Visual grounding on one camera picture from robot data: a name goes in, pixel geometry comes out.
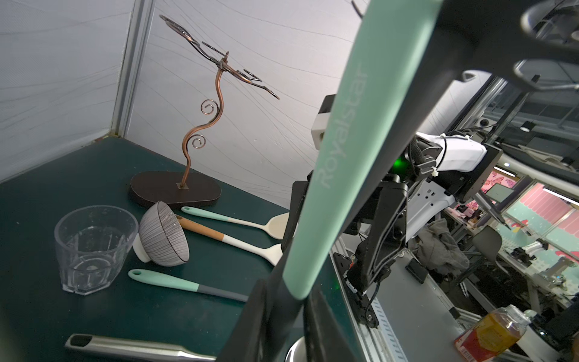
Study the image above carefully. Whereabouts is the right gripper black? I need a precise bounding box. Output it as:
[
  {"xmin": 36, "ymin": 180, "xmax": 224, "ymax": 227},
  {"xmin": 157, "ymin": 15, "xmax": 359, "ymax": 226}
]
[{"xmin": 280, "ymin": 175, "xmax": 408, "ymax": 290}]

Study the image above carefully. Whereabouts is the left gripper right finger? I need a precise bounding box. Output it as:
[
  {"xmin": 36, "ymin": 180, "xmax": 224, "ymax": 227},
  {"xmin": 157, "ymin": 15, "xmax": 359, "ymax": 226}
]
[{"xmin": 303, "ymin": 287, "xmax": 360, "ymax": 362}]

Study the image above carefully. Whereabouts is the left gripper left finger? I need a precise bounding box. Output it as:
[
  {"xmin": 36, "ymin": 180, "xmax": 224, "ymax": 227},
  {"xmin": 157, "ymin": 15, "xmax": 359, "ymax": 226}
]
[{"xmin": 216, "ymin": 279, "xmax": 267, "ymax": 362}]

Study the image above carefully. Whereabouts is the cream spatula wooden handle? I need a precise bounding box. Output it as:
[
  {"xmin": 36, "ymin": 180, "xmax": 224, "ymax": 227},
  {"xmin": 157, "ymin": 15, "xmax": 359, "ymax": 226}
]
[{"xmin": 176, "ymin": 216, "xmax": 283, "ymax": 266}]

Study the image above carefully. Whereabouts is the steel turner metal handle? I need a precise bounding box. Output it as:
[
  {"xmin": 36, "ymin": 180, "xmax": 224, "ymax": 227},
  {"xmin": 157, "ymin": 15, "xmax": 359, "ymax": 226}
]
[{"xmin": 65, "ymin": 333, "xmax": 216, "ymax": 361}]

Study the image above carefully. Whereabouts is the grey slotted turner mint handle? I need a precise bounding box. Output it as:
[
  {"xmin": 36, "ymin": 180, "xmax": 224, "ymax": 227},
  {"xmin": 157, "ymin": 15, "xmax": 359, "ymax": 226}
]
[{"xmin": 262, "ymin": 1, "xmax": 442, "ymax": 361}]

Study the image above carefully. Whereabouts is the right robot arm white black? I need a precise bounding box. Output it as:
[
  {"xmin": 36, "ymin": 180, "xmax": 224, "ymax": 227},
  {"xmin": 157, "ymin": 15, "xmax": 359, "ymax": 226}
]
[{"xmin": 342, "ymin": 133, "xmax": 502, "ymax": 293}]

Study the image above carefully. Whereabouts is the black office chair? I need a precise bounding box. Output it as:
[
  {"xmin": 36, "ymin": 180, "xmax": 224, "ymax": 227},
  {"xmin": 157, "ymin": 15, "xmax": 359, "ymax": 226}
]
[{"xmin": 460, "ymin": 225, "xmax": 512, "ymax": 309}]

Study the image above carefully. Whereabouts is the pink striped bowl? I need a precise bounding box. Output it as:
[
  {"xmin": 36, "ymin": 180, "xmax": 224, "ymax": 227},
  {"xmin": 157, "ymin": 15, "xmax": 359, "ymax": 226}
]
[{"xmin": 133, "ymin": 202, "xmax": 190, "ymax": 267}]

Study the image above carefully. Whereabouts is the orange juice bottle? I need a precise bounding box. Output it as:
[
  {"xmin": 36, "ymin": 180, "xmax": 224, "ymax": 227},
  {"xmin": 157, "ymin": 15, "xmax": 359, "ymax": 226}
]
[{"xmin": 454, "ymin": 305, "xmax": 532, "ymax": 362}]

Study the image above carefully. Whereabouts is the bronze scroll hook stand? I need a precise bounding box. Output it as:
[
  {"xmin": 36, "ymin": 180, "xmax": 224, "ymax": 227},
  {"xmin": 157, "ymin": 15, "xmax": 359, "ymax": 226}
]
[{"xmin": 128, "ymin": 14, "xmax": 280, "ymax": 210}]

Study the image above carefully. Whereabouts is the clear drinking glass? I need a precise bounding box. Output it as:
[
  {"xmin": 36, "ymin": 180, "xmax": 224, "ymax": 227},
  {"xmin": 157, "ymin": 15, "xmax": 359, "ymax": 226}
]
[{"xmin": 54, "ymin": 205, "xmax": 139, "ymax": 296}]

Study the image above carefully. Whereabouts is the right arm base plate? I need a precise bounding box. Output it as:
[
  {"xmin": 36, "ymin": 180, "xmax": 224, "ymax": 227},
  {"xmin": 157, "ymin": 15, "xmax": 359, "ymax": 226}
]
[{"xmin": 332, "ymin": 250, "xmax": 394, "ymax": 328}]

